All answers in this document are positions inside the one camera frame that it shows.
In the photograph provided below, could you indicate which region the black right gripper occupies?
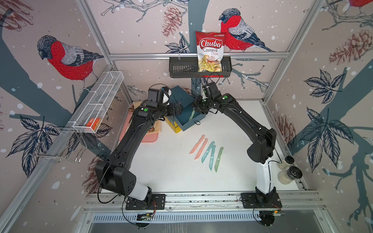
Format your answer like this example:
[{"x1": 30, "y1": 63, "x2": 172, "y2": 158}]
[{"x1": 187, "y1": 95, "x2": 213, "y2": 115}]

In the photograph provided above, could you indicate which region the green fruit knife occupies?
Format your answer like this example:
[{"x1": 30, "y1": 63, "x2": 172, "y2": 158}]
[
  {"x1": 188, "y1": 108, "x2": 195, "y2": 121},
  {"x1": 214, "y1": 147, "x2": 224, "y2": 172}
]

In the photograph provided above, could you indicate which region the teal drawer cabinet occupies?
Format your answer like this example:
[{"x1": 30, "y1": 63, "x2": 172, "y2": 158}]
[{"x1": 170, "y1": 86, "x2": 194, "y2": 108}]

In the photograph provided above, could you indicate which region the teal top drawer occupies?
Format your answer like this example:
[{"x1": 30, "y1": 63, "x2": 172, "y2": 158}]
[{"x1": 174, "y1": 104, "x2": 206, "y2": 131}]

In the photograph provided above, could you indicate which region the yellow bottom drawer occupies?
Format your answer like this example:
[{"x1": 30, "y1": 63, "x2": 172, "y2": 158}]
[{"x1": 165, "y1": 117, "x2": 182, "y2": 134}]

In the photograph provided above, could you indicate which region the teal fruit knife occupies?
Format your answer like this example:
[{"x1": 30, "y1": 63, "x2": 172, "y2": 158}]
[
  {"x1": 201, "y1": 141, "x2": 215, "y2": 163},
  {"x1": 209, "y1": 145, "x2": 216, "y2": 171}
]

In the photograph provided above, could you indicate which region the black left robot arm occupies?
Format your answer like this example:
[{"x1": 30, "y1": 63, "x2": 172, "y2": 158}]
[{"x1": 95, "y1": 86, "x2": 183, "y2": 205}]

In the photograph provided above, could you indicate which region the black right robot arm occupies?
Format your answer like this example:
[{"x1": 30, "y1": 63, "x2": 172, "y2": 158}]
[{"x1": 193, "y1": 82, "x2": 277, "y2": 206}]

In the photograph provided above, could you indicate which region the pink fruit knife left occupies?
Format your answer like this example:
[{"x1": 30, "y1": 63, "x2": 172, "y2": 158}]
[{"x1": 189, "y1": 135, "x2": 205, "y2": 154}]

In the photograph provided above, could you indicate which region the pink fruit knife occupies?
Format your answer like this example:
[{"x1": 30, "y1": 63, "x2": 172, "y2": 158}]
[
  {"x1": 194, "y1": 138, "x2": 208, "y2": 160},
  {"x1": 189, "y1": 135, "x2": 205, "y2": 154}
]

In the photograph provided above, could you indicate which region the pink fruit knife right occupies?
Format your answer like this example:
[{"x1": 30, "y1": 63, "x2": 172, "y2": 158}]
[{"x1": 194, "y1": 138, "x2": 208, "y2": 160}]

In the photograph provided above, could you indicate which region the pink tray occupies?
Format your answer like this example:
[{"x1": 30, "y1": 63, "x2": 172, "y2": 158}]
[{"x1": 119, "y1": 110, "x2": 159, "y2": 143}]

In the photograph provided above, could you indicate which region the Chuba cassava chips bag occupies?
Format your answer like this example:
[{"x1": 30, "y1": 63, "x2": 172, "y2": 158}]
[{"x1": 196, "y1": 32, "x2": 225, "y2": 72}]

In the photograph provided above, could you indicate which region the orange item in shelf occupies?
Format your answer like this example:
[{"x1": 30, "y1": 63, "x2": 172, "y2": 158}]
[{"x1": 86, "y1": 118, "x2": 102, "y2": 131}]

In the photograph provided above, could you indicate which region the black wire wall basket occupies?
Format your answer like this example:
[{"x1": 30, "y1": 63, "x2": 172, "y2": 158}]
[{"x1": 169, "y1": 56, "x2": 232, "y2": 78}]

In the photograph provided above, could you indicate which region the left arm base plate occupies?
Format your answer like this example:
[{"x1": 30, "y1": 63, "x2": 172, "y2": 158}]
[{"x1": 125, "y1": 194, "x2": 166, "y2": 210}]

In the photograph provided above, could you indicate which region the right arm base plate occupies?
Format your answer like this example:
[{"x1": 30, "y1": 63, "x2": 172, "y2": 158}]
[{"x1": 240, "y1": 192, "x2": 283, "y2": 209}]

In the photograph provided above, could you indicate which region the wire hook rack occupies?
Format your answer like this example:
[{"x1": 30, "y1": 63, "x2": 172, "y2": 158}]
[{"x1": 30, "y1": 127, "x2": 87, "y2": 164}]

